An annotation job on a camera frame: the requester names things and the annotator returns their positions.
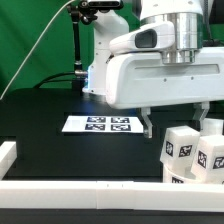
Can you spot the black camera on mount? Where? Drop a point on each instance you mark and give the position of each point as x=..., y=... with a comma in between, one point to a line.
x=102, y=4

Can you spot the white front barrier rail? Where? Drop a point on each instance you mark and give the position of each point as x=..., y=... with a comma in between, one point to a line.
x=111, y=195

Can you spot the white round stool seat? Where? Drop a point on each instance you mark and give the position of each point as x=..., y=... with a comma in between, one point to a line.
x=185, y=177

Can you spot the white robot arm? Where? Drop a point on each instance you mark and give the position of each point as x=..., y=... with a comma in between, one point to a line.
x=163, y=62

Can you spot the paper sheet with tags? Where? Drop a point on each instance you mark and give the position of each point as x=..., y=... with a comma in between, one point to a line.
x=102, y=124

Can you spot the white left barrier block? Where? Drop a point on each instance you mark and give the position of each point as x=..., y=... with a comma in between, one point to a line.
x=8, y=155

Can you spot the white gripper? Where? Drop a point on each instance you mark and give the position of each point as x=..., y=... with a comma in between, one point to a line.
x=139, y=80

